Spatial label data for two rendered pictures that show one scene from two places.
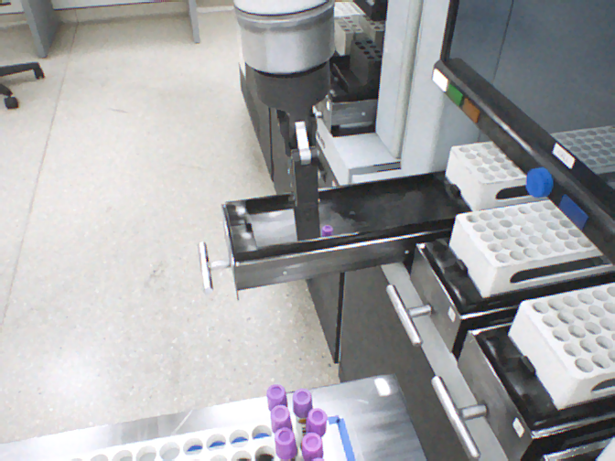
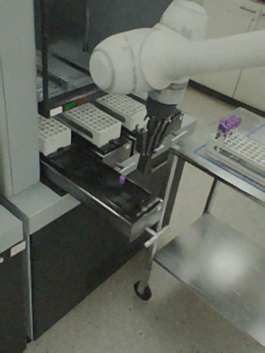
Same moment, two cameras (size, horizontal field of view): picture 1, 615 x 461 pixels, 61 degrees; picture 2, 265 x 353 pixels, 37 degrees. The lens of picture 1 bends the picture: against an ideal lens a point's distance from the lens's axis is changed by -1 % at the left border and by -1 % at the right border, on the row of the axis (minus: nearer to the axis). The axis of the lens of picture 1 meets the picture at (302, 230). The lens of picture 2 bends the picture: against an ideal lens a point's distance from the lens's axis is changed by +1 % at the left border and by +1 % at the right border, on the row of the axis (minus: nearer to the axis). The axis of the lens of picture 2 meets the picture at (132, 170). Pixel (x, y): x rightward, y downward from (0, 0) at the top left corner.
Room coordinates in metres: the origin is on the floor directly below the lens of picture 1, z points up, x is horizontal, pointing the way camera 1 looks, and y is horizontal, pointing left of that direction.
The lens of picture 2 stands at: (1.09, 0.62, 1.50)
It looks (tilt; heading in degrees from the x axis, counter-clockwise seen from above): 37 degrees down; 229
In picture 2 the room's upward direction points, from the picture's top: 9 degrees clockwise
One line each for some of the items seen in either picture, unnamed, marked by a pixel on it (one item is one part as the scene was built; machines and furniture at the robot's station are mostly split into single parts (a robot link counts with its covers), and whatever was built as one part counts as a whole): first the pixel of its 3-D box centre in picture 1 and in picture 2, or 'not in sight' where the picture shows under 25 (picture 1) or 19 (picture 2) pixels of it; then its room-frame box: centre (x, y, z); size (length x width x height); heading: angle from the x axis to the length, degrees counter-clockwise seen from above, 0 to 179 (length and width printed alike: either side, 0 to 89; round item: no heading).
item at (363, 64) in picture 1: (363, 64); not in sight; (1.02, -0.12, 0.85); 0.12 x 0.02 x 0.06; 14
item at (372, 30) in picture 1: (370, 35); not in sight; (1.19, -0.15, 0.85); 0.12 x 0.02 x 0.06; 13
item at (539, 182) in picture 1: (539, 182); not in sight; (0.43, -0.24, 0.98); 0.03 x 0.01 x 0.03; 14
